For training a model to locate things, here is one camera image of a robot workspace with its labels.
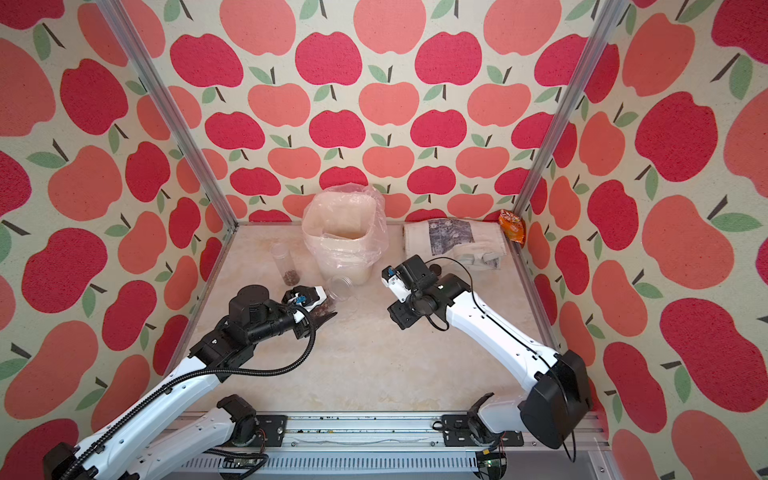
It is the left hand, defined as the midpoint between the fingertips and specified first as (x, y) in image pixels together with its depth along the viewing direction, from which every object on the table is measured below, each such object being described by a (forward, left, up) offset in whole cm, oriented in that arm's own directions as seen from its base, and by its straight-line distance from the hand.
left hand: (328, 304), depth 71 cm
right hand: (+3, -19, -9) cm, 21 cm away
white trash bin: (+22, -1, +1) cm, 22 cm away
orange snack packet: (+43, -63, -15) cm, 78 cm away
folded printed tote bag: (+31, -45, -11) cm, 55 cm away
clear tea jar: (+22, +18, -12) cm, 31 cm away
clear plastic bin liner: (+29, -12, +1) cm, 31 cm away
